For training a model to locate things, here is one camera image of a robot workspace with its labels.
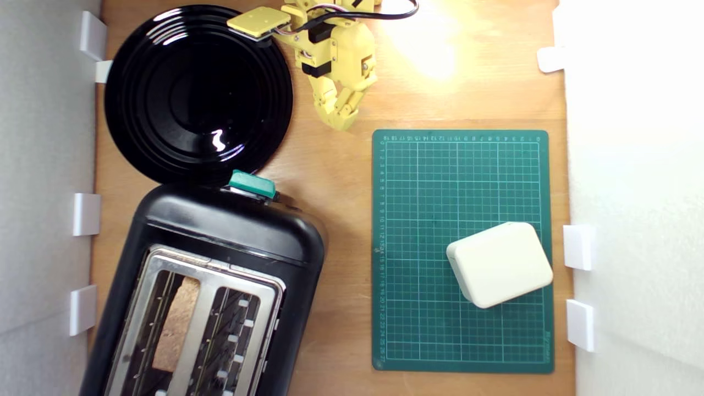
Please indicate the green toaster lever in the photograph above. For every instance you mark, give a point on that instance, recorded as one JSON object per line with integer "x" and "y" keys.
{"x": 252, "y": 183}

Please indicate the black two-slot toaster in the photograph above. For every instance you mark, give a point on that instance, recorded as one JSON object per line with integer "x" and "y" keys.
{"x": 220, "y": 225}

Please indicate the green cutting mat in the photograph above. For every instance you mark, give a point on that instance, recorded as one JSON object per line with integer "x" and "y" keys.
{"x": 440, "y": 181}

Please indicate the black round plate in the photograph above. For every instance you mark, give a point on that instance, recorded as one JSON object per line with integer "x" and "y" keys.
{"x": 165, "y": 99}

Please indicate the white block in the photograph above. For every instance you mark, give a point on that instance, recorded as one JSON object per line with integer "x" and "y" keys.
{"x": 500, "y": 264}

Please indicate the brown bread slice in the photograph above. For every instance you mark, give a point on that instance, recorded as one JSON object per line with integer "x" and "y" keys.
{"x": 177, "y": 324}

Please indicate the yellow wrist camera mount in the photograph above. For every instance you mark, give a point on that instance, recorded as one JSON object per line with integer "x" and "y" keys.
{"x": 258, "y": 22}

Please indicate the white wall clip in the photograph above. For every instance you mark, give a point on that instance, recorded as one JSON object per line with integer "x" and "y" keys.
{"x": 550, "y": 59}
{"x": 103, "y": 71}
{"x": 580, "y": 325}
{"x": 82, "y": 309}
{"x": 92, "y": 34}
{"x": 87, "y": 214}
{"x": 578, "y": 247}

